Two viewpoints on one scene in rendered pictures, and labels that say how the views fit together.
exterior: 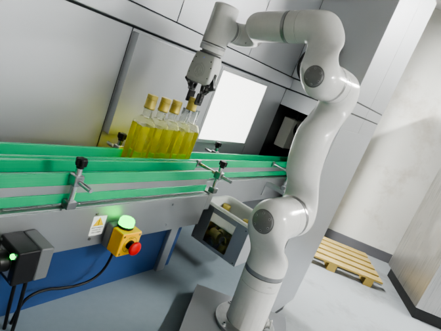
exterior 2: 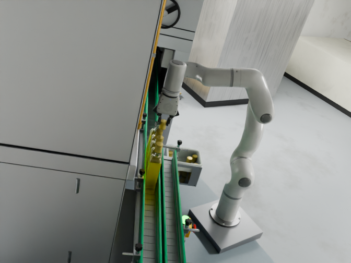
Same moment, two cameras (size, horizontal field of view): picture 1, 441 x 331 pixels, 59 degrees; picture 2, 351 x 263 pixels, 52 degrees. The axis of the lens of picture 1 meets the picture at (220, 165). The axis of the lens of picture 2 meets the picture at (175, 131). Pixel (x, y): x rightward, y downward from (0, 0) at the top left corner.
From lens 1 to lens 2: 139 cm
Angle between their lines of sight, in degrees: 42
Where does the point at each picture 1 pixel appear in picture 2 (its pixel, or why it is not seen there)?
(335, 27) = (264, 82)
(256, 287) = (236, 203)
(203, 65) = (171, 104)
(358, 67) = (195, 8)
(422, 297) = (208, 94)
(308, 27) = (249, 84)
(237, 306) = (226, 213)
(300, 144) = (252, 141)
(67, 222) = not seen: hidden behind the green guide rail
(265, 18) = (219, 79)
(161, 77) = not seen: hidden behind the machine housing
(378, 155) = not seen: outside the picture
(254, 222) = (240, 184)
